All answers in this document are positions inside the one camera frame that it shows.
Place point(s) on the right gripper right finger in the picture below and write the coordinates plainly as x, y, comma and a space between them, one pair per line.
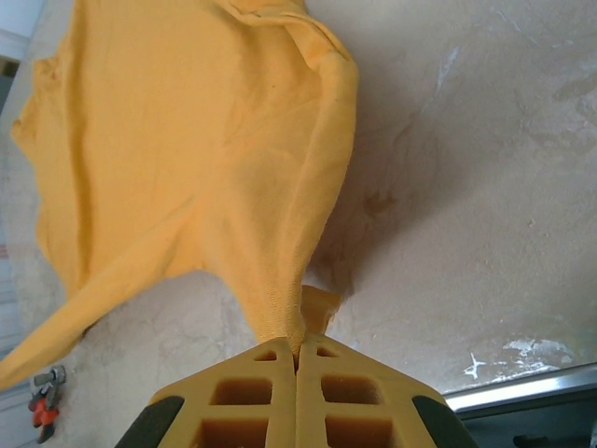
310, 420

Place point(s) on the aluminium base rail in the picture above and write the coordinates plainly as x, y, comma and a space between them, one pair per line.
536, 385

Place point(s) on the orange t-shirt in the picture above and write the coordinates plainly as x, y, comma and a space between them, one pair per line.
186, 140

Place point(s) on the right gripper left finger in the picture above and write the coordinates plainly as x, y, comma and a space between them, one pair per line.
284, 410

